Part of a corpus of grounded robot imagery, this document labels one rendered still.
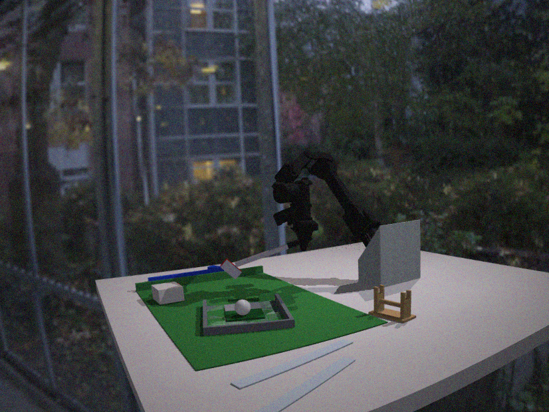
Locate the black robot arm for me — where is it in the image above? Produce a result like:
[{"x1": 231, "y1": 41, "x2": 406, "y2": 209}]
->
[{"x1": 272, "y1": 151, "x2": 382, "y2": 247}]

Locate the white golf ball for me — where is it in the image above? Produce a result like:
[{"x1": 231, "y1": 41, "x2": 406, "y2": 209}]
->
[{"x1": 235, "y1": 300, "x2": 251, "y2": 316}]

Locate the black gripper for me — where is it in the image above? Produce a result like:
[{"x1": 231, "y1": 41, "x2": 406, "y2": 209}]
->
[{"x1": 287, "y1": 200, "x2": 318, "y2": 252}]

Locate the green flat mat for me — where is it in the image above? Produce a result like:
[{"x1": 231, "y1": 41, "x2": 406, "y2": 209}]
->
[{"x1": 137, "y1": 272, "x2": 388, "y2": 371}]

